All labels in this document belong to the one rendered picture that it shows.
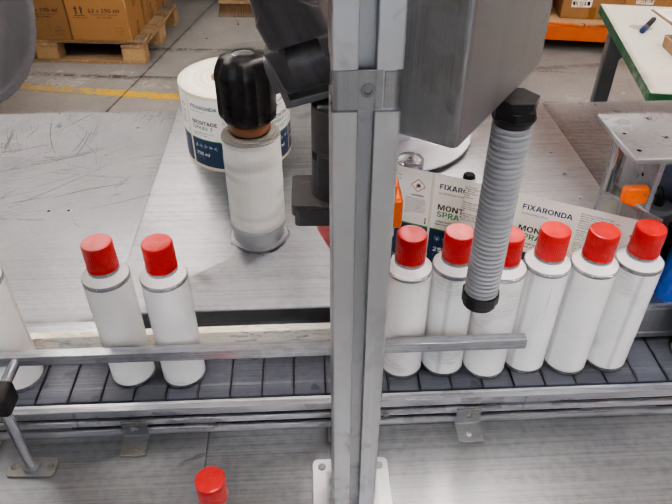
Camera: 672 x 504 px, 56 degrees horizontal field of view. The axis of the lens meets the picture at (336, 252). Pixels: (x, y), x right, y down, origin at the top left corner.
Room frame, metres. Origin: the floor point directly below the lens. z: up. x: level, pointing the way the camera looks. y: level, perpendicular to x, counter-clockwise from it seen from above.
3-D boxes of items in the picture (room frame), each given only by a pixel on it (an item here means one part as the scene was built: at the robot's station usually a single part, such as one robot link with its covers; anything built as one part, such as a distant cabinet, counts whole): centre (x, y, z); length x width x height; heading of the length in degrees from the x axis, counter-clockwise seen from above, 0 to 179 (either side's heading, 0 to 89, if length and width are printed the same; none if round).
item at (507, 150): (0.45, -0.14, 1.18); 0.04 x 0.04 x 0.21
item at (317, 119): (0.61, 0.00, 1.18); 0.07 x 0.06 x 0.07; 171
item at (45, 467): (0.43, 0.35, 0.83); 0.06 x 0.03 x 0.01; 90
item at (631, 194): (0.62, -0.35, 1.08); 0.03 x 0.02 x 0.02; 93
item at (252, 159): (0.81, 0.12, 1.03); 0.09 x 0.09 x 0.30
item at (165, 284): (0.53, 0.19, 0.98); 0.05 x 0.05 x 0.20
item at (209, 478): (0.39, 0.14, 0.85); 0.03 x 0.03 x 0.03
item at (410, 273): (0.54, -0.08, 0.98); 0.05 x 0.05 x 0.20
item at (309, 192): (0.60, 0.00, 1.12); 0.10 x 0.07 x 0.07; 92
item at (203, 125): (1.11, 0.19, 0.95); 0.20 x 0.20 x 0.14
